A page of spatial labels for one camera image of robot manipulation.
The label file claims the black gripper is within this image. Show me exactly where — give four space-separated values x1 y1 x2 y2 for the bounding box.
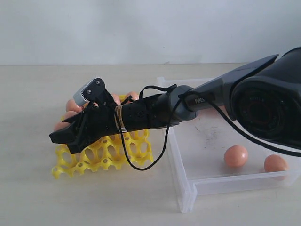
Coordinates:
49 93 118 154

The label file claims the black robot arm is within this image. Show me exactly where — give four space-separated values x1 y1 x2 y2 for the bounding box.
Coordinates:
49 48 301 157

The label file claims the yellow plastic egg tray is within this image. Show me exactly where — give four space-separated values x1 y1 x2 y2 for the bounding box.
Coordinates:
51 129 154 178

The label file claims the clear plastic bin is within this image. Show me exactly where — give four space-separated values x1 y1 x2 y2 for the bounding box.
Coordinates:
157 75 301 214

